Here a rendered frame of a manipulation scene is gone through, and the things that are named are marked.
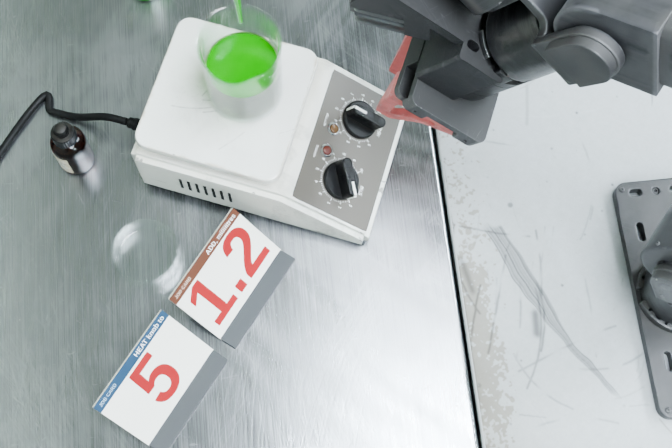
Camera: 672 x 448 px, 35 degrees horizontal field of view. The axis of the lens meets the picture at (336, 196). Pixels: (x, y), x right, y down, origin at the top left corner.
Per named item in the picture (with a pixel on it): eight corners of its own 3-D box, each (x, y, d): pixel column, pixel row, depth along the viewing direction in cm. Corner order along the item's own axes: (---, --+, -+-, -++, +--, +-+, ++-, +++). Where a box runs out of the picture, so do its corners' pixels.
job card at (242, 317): (295, 259, 90) (294, 245, 86) (235, 349, 87) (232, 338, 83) (235, 222, 91) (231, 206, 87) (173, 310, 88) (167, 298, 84)
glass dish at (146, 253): (194, 260, 90) (192, 253, 88) (142, 302, 88) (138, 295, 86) (154, 213, 91) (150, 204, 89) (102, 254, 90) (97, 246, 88)
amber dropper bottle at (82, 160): (90, 139, 93) (73, 105, 87) (99, 169, 92) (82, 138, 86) (56, 149, 93) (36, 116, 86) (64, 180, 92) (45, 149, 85)
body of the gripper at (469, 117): (395, 107, 73) (460, 82, 67) (436, -16, 76) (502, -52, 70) (467, 150, 76) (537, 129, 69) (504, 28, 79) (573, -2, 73)
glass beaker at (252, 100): (220, 47, 87) (210, -7, 79) (295, 67, 87) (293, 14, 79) (193, 124, 85) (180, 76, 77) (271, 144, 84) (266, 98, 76)
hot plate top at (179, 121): (321, 56, 87) (321, 51, 87) (277, 188, 84) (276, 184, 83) (182, 18, 88) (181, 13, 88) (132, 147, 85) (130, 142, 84)
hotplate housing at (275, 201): (406, 115, 94) (414, 74, 87) (366, 251, 90) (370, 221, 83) (168, 49, 96) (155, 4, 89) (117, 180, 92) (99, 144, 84)
